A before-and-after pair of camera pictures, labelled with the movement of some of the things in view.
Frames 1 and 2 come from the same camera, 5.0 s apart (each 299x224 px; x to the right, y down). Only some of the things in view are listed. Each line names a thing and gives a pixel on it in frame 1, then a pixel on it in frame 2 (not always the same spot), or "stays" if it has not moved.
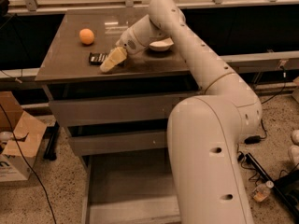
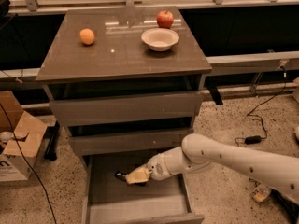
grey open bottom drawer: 130,188 stays
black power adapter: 253,139 stays
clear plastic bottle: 263,190 stays
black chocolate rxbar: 96,59 to 121,175
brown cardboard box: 18,156 stays
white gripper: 129,42 to 156,166
